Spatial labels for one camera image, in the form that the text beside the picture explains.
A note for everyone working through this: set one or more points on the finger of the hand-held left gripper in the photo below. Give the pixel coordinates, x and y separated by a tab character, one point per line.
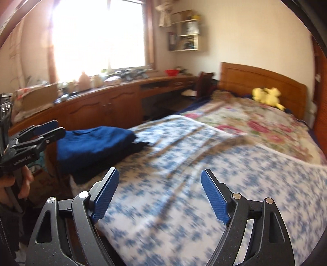
47	126
55	135

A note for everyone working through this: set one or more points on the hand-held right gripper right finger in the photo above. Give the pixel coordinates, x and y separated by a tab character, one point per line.
214	197

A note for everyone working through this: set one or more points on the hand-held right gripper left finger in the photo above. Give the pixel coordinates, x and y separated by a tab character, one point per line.
107	194

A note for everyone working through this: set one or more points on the blue suit jacket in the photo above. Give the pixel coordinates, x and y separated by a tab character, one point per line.
94	143

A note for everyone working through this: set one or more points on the person's left forearm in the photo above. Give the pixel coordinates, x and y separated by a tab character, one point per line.
7	225

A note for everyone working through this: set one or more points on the person's left hand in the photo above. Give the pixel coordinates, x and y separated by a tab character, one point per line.
26	181

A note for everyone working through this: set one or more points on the black cloth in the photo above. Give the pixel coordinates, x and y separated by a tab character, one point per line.
102	170

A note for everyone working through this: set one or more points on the cardboard box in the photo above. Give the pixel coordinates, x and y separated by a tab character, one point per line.
40	97

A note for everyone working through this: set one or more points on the blue floral bedsheet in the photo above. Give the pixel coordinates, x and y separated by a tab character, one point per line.
178	204

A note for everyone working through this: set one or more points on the wooden desk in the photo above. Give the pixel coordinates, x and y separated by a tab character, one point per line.
102	104

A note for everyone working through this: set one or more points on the beige jar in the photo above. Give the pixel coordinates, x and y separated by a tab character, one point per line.
84	80

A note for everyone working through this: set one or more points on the pink floral blanket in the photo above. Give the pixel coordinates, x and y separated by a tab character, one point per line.
255	128

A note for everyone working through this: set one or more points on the black gadget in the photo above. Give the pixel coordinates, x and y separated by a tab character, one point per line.
132	74

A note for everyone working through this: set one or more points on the window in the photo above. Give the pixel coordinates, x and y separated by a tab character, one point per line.
102	38

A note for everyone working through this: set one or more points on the white cloth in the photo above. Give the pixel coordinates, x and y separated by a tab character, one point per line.
190	93

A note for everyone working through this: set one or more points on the yellow plush toy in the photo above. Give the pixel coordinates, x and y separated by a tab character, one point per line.
267	97

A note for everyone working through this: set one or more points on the wooden chair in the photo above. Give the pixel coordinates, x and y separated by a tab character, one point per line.
203	84

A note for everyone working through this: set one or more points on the wooden headboard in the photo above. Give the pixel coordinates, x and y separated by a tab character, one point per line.
242	76

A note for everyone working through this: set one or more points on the red bowl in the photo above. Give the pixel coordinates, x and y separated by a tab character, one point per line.
171	73

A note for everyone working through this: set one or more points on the wooden wardrobe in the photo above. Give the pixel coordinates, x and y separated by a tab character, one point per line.
320	115

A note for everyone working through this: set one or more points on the white wall hook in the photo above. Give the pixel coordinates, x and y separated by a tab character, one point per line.
318	78

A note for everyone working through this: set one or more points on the white wall shelf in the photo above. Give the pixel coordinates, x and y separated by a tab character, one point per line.
189	33

